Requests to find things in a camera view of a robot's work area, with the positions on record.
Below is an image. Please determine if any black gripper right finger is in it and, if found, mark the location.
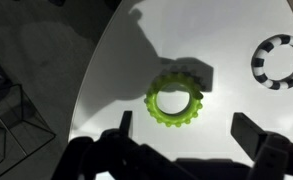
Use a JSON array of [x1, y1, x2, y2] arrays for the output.
[[231, 112, 268, 160]]

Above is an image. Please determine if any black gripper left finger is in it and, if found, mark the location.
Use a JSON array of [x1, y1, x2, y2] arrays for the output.
[[119, 111, 133, 136]]

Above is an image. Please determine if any lime green toothed ring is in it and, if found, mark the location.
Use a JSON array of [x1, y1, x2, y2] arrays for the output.
[[144, 71, 204, 128]]

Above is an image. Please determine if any black and white striped ring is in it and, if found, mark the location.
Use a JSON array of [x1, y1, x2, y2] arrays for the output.
[[250, 33, 293, 91]]

